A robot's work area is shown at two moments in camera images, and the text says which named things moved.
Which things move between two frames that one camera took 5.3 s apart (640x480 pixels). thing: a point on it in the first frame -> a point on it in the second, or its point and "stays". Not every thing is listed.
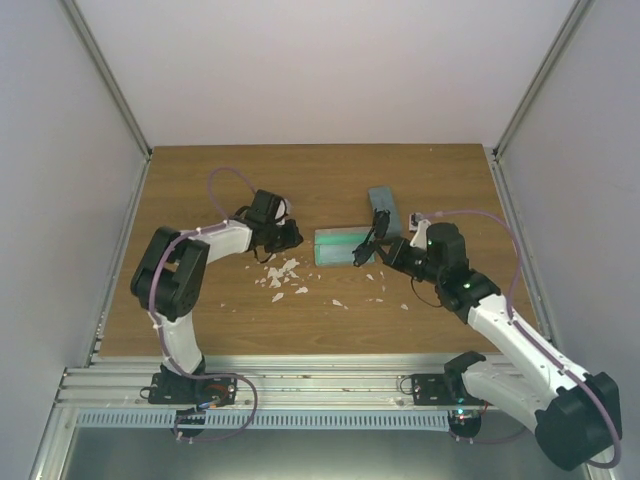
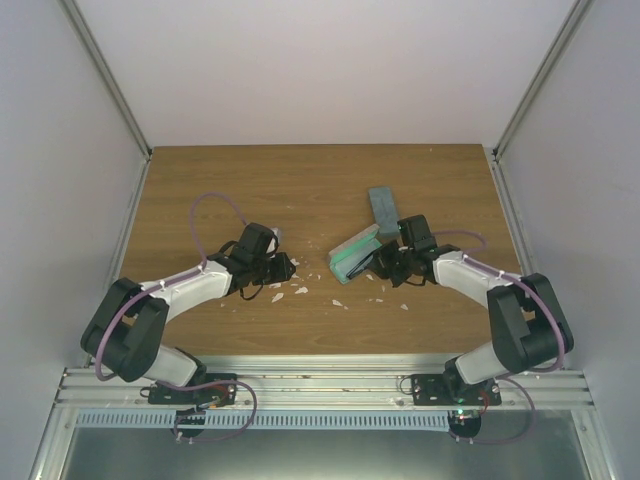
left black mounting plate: x=173 y=388 stays
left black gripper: x=293 y=238 -> x=282 y=271
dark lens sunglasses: x=366 y=251 -> x=370 y=262
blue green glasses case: x=382 y=199 stays
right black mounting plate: x=432 y=390 stays
